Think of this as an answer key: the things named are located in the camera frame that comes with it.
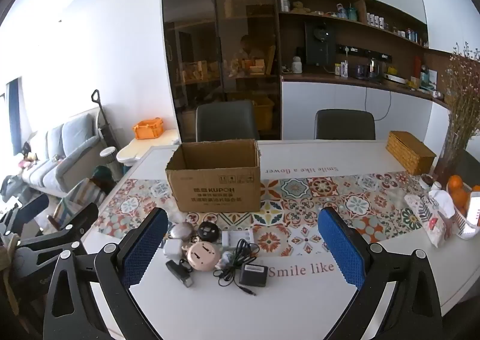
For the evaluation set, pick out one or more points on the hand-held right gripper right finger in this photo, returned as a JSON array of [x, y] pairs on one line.
[[343, 246]]

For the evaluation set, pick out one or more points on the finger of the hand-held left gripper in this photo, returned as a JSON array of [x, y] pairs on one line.
[[75, 222], [33, 209]]

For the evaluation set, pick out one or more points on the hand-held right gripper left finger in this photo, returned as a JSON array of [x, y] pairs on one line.
[[144, 246]]

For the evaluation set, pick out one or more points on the white square power adapter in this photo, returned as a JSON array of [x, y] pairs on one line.
[[172, 249]]

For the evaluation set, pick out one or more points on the pink round antlered toy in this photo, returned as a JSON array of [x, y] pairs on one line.
[[202, 256]]

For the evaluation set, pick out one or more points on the brown cardboard box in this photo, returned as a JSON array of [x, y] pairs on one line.
[[217, 186]]

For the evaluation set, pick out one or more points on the striped seat cushion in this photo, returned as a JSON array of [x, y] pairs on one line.
[[77, 197]]

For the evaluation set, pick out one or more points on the silver oval case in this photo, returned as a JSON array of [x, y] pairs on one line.
[[182, 231]]

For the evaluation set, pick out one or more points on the black stapler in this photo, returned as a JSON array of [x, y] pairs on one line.
[[179, 272]]

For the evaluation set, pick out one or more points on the dark green toy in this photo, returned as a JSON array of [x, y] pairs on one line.
[[103, 175]]

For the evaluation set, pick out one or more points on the grey sofa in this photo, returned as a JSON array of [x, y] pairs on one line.
[[63, 152]]

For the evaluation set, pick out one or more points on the black round gadget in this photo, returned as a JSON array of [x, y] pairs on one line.
[[208, 231]]

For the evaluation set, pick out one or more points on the white cylindrical heater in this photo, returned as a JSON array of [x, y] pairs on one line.
[[110, 162]]

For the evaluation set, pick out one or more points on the small grey white trinket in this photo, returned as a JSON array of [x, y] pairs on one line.
[[227, 260]]

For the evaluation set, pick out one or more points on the leaf printed snack packet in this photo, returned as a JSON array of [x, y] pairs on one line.
[[431, 218]]

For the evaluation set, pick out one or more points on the blue curtain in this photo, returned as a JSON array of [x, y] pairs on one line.
[[13, 115]]

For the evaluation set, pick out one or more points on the cream side table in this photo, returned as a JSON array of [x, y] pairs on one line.
[[146, 147]]

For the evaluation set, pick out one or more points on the upright vacuum cleaner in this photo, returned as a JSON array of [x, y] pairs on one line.
[[103, 126]]

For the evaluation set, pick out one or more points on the small white jar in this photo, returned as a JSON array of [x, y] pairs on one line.
[[437, 185]]

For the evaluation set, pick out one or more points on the woven wicker box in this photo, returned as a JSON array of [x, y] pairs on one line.
[[410, 154]]

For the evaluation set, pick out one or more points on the orange plastic crate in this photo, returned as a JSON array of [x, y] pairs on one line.
[[148, 129]]

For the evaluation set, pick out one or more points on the dark grey dining chair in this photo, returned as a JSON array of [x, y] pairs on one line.
[[225, 120], [345, 124]]

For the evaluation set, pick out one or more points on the white plastic basket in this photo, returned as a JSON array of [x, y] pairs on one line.
[[463, 222]]

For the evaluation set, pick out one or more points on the orange fruit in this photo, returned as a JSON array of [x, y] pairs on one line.
[[476, 188], [456, 190]]

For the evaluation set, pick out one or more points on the glass electric kettle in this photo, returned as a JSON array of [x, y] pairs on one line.
[[372, 68]]

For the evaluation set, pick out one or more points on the white plastic bottle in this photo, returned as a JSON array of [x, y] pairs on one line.
[[297, 65]]

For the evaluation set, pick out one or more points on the dried flower bouquet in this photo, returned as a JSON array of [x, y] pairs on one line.
[[463, 100]]

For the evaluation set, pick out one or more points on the black coffee machine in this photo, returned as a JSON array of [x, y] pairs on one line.
[[319, 44]]

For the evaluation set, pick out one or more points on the dark glass door cabinet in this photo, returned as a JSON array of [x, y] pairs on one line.
[[221, 44]]

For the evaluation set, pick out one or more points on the wooden wall shelf unit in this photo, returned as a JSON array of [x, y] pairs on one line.
[[292, 44]]

